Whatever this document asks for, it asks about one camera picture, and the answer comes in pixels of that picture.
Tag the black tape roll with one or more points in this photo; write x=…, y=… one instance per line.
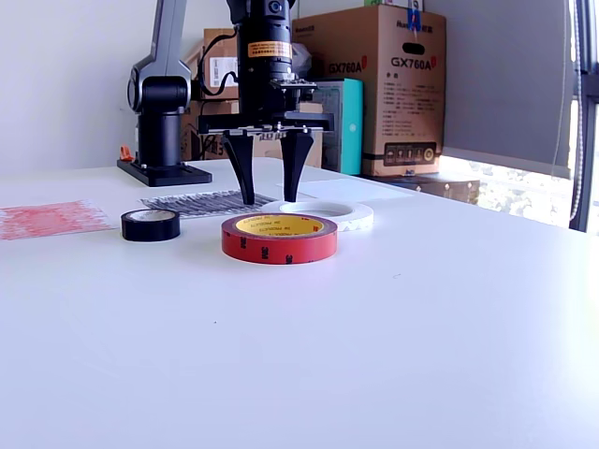
x=150, y=230

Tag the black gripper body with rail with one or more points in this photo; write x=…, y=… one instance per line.
x=257, y=100

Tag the small cardboard box shipping label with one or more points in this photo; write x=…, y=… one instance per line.
x=222, y=61

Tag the dark window frame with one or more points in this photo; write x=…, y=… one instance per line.
x=587, y=187

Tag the grey roller blind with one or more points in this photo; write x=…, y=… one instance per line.
x=505, y=70

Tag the teal carton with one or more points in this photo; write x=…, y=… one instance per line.
x=351, y=126

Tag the cardboard box with Chinese print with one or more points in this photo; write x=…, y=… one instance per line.
x=317, y=154

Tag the blank white paper sheet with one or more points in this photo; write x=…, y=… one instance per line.
x=346, y=189

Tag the red scribbled paper sheet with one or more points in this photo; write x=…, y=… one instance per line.
x=51, y=220

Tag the black scribbled paper sheet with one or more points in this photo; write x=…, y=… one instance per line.
x=201, y=203

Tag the red tape roll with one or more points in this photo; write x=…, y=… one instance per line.
x=281, y=245

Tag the white tape roll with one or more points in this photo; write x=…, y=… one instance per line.
x=360, y=217

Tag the green carton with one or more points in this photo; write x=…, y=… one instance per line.
x=373, y=3

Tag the blue tape strip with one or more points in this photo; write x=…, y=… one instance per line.
x=413, y=18

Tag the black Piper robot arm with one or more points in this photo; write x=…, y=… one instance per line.
x=159, y=135

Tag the white plastic bag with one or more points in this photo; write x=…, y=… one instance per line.
x=302, y=56

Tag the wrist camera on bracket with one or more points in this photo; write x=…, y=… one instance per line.
x=295, y=84

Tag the large GX760A cardboard box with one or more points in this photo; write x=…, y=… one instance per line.
x=374, y=117

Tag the orange clamp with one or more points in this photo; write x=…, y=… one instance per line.
x=125, y=153

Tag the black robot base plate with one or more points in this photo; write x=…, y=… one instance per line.
x=164, y=175

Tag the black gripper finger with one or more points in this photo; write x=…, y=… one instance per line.
x=241, y=159
x=295, y=159

